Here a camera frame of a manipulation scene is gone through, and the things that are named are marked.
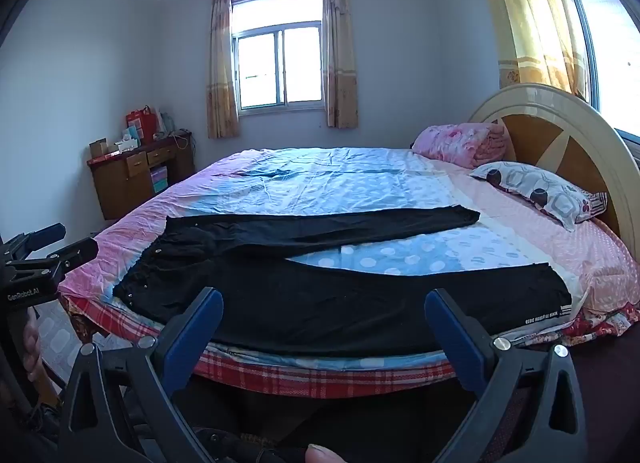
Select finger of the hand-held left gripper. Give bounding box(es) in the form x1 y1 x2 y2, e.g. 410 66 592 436
5 237 99 290
0 223 67 260

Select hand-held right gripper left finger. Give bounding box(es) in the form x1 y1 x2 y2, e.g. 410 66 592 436
57 285 224 463

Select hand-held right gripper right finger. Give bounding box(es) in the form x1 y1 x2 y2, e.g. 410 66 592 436
424 287 588 463

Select black pants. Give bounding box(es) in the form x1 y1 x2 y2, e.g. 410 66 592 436
112 207 573 359

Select person's left hand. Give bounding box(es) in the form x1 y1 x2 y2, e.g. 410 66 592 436
22 312 47 385

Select person's right hand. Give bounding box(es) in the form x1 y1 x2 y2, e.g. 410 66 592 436
304 443 347 463

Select brown wooden desk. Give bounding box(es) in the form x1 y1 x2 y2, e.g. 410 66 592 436
87 130 197 222

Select flat red box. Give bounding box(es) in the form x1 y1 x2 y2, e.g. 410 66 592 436
87 150 124 167

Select red gift bag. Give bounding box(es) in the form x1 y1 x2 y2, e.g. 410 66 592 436
125 105 157 142

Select patterned grey pillow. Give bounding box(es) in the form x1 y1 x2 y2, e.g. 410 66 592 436
469 161 609 232

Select round bed with blue-pink sheet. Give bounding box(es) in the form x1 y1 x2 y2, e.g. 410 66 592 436
56 144 640 346

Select pink floral folded blanket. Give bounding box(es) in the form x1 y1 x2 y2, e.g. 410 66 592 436
411 122 514 170

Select round wooden headboard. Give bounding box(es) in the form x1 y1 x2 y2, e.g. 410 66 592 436
467 83 640 256

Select beige patterned curtain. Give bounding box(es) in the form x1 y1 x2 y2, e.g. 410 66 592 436
206 0 241 140
321 0 360 130

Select white framed window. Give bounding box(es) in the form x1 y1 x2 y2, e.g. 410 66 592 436
230 0 327 117

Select yellow sheer curtain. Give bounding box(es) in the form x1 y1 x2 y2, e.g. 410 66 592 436
471 0 590 100

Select large side window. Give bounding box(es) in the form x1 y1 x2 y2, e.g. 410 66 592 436
542 0 640 140

